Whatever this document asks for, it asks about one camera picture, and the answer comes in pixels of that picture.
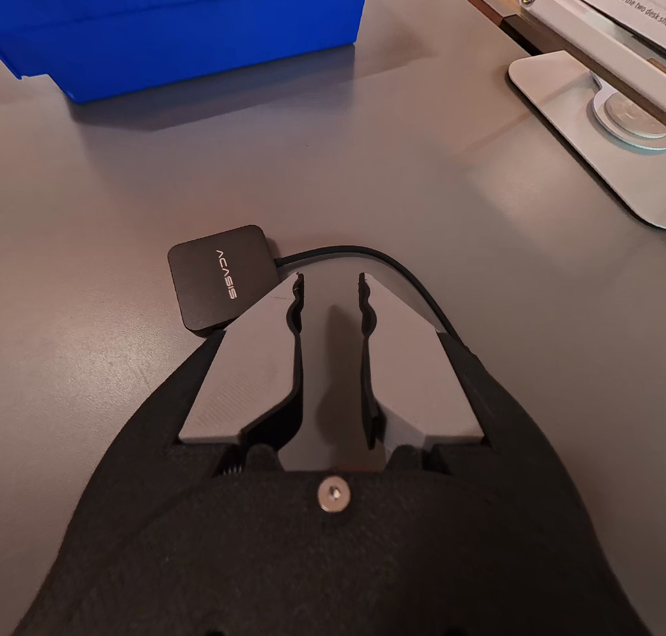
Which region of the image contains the blue plastic bin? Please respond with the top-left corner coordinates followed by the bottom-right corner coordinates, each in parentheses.
top-left (0, 0), bottom-right (373, 105)

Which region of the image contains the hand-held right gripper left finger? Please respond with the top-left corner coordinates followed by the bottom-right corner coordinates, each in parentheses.
top-left (179, 273), bottom-right (305, 443)

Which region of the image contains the thin black hub cable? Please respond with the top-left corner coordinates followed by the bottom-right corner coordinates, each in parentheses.
top-left (276, 246), bottom-right (471, 356)

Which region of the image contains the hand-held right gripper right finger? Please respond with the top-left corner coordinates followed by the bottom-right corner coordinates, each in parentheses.
top-left (358, 273), bottom-right (485, 449)

